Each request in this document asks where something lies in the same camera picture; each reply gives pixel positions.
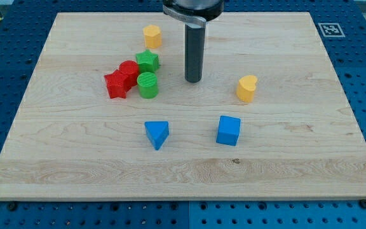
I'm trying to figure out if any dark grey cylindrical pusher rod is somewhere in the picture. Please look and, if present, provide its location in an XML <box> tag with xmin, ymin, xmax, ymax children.
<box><xmin>185</xmin><ymin>25</ymin><xmax>205</xmax><ymax>83</ymax></box>

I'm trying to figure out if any black round end effector mount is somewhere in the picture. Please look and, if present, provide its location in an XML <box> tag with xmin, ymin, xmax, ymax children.
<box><xmin>162</xmin><ymin>0</ymin><xmax>224</xmax><ymax>27</ymax></box>

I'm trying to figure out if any green cylinder block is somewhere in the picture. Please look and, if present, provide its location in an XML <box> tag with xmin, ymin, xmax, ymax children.
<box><xmin>137</xmin><ymin>72</ymin><xmax>158</xmax><ymax>99</ymax></box>

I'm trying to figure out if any yellow hexagon block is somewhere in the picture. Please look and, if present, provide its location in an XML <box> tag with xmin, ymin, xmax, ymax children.
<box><xmin>143</xmin><ymin>25</ymin><xmax>162</xmax><ymax>49</ymax></box>

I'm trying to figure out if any green star block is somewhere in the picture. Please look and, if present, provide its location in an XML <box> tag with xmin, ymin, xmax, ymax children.
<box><xmin>135</xmin><ymin>50</ymin><xmax>159</xmax><ymax>73</ymax></box>

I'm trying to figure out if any yellow heart block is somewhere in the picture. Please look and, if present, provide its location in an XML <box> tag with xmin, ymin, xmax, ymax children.
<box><xmin>236</xmin><ymin>75</ymin><xmax>258</xmax><ymax>103</ymax></box>

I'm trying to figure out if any red cylinder block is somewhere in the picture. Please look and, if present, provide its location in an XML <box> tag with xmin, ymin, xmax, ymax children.
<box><xmin>119</xmin><ymin>60</ymin><xmax>140</xmax><ymax>87</ymax></box>

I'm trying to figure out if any red star block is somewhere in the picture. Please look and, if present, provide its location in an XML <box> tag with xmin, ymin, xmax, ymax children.
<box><xmin>104</xmin><ymin>70</ymin><xmax>131</xmax><ymax>99</ymax></box>

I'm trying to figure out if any blue cube block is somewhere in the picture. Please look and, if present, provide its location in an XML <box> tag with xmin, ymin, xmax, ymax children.
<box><xmin>216</xmin><ymin>116</ymin><xmax>241</xmax><ymax>146</ymax></box>

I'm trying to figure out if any blue triangle block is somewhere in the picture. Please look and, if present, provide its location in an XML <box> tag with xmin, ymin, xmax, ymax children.
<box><xmin>144</xmin><ymin>121</ymin><xmax>169</xmax><ymax>150</ymax></box>

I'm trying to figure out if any light wooden board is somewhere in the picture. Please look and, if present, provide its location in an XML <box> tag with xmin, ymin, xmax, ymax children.
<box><xmin>0</xmin><ymin>12</ymin><xmax>366</xmax><ymax>202</ymax></box>

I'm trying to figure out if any white fiducial marker tag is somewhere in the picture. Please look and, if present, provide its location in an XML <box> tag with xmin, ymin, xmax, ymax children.
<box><xmin>318</xmin><ymin>22</ymin><xmax>345</xmax><ymax>38</ymax></box>

